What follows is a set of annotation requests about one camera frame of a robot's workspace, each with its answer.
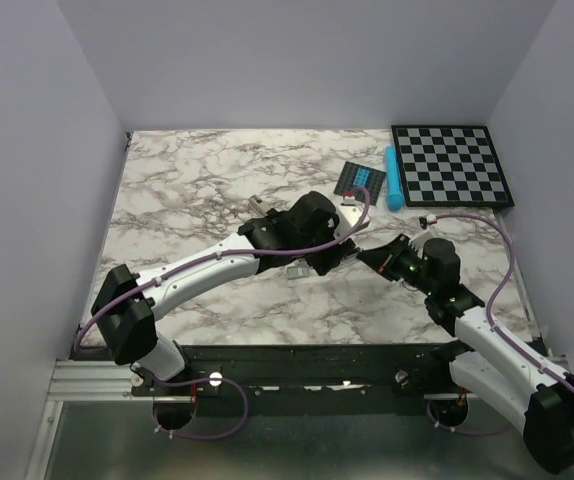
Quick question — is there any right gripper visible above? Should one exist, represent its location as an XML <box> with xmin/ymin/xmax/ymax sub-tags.
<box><xmin>357</xmin><ymin>233</ymin><xmax>436</xmax><ymax>296</ymax></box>

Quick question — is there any black metal stapler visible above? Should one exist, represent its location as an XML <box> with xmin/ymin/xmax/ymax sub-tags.
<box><xmin>248</xmin><ymin>195</ymin><xmax>271</xmax><ymax>216</ymax></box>

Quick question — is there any staple tray with staples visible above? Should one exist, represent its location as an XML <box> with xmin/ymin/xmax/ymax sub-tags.
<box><xmin>287</xmin><ymin>266</ymin><xmax>310</xmax><ymax>280</ymax></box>

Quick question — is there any white stapler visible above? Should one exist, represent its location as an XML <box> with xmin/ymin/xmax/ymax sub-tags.
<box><xmin>342</xmin><ymin>251</ymin><xmax>359</xmax><ymax>262</ymax></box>

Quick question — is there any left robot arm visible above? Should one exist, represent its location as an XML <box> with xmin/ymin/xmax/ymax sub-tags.
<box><xmin>88</xmin><ymin>191</ymin><xmax>370</xmax><ymax>395</ymax></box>

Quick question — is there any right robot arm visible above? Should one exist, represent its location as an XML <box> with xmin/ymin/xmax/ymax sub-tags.
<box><xmin>358</xmin><ymin>235</ymin><xmax>574</xmax><ymax>474</ymax></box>

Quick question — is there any blue toy microphone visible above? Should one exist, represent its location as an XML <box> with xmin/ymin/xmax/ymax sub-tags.
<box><xmin>384</xmin><ymin>146</ymin><xmax>404</xmax><ymax>212</ymax></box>

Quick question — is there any blue lego brick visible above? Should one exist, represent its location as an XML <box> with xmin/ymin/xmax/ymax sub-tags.
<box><xmin>352</xmin><ymin>168</ymin><xmax>372</xmax><ymax>189</ymax></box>

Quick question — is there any dark grey lego baseplate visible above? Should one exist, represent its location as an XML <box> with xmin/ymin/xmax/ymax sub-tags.
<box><xmin>333</xmin><ymin>161</ymin><xmax>386</xmax><ymax>206</ymax></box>

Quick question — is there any black white chessboard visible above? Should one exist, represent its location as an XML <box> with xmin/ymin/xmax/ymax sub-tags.
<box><xmin>391</xmin><ymin>124</ymin><xmax>515</xmax><ymax>210</ymax></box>

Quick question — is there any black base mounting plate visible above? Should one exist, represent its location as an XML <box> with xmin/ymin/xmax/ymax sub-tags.
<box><xmin>127</xmin><ymin>342</ymin><xmax>475</xmax><ymax>425</ymax></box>

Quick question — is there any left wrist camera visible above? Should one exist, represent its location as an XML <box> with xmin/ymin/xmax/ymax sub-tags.
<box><xmin>334</xmin><ymin>204</ymin><xmax>364</xmax><ymax>238</ymax></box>

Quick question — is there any aluminium rail frame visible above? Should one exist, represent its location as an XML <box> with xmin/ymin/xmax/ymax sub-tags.
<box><xmin>21</xmin><ymin>354</ymin><xmax>574</xmax><ymax>480</ymax></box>

